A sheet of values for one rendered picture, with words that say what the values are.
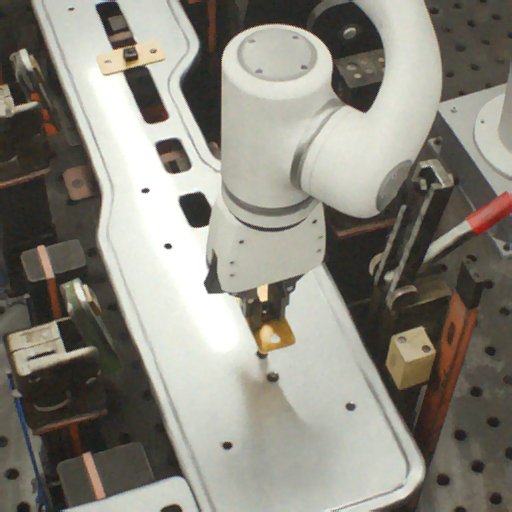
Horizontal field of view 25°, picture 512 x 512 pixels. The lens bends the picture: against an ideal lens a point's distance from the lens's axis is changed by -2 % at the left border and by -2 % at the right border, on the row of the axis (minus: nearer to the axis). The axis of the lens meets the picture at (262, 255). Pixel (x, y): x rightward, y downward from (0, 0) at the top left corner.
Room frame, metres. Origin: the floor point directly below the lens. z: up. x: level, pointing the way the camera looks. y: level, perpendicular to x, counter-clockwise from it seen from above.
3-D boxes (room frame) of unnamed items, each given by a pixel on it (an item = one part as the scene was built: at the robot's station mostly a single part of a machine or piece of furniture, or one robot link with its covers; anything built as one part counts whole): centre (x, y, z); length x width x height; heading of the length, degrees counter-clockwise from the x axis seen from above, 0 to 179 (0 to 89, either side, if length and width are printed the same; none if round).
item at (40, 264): (0.77, 0.23, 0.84); 0.11 x 0.08 x 0.29; 113
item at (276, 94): (0.66, -0.01, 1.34); 0.09 x 0.08 x 0.13; 56
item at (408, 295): (0.70, -0.14, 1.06); 0.03 x 0.01 x 0.03; 113
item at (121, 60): (1.09, 0.18, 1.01); 0.08 x 0.04 x 0.01; 114
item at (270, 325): (0.66, 0.00, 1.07); 0.08 x 0.04 x 0.01; 23
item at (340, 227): (0.90, -0.11, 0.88); 0.11 x 0.09 x 0.37; 113
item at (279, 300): (0.67, -0.03, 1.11); 0.03 x 0.03 x 0.07; 23
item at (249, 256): (0.66, 0.00, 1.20); 0.10 x 0.07 x 0.11; 113
